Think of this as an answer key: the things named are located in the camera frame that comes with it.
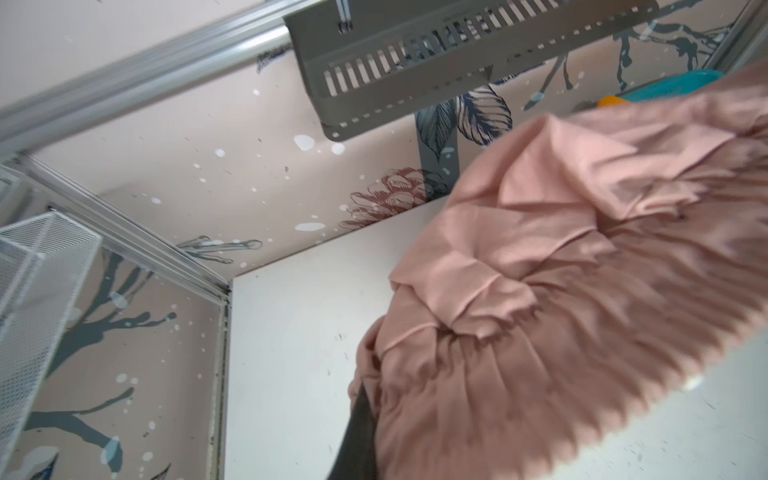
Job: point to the orange shorts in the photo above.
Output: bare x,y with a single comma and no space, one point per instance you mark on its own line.
610,101

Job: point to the pink shorts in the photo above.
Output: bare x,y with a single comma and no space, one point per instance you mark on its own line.
580,270

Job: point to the horizontal aluminium frame bar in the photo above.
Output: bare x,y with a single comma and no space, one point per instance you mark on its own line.
146,77

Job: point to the white wire mesh basket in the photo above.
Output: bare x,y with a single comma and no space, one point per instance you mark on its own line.
44,262

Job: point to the teal plastic basket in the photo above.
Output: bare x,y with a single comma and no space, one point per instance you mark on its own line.
670,87

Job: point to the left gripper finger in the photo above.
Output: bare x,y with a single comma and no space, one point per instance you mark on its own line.
356,459

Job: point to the black hanging shelf basket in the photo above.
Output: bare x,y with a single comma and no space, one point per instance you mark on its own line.
367,63

